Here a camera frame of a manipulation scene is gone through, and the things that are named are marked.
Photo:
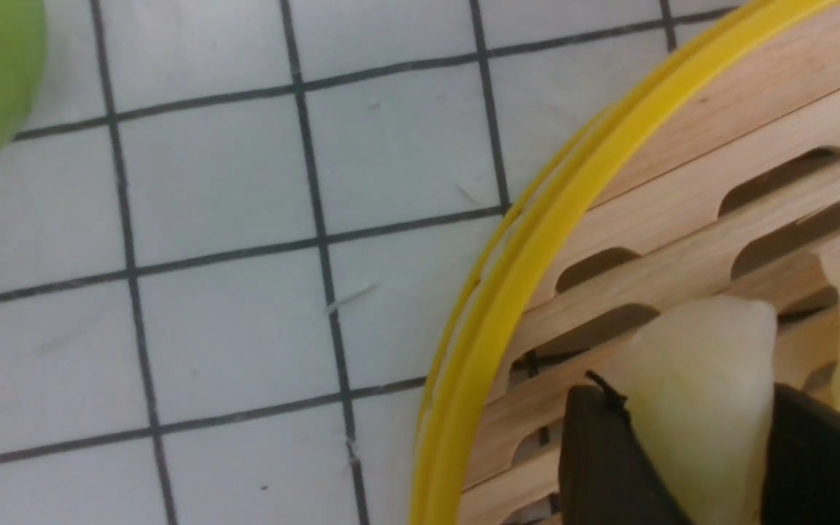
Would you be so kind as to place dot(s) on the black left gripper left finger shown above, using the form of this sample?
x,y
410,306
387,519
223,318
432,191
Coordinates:
x,y
604,476

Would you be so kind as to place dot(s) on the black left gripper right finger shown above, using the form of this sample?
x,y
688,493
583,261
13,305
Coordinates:
x,y
803,461

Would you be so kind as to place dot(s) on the bamboo steamer tray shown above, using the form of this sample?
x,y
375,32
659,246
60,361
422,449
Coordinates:
x,y
718,175

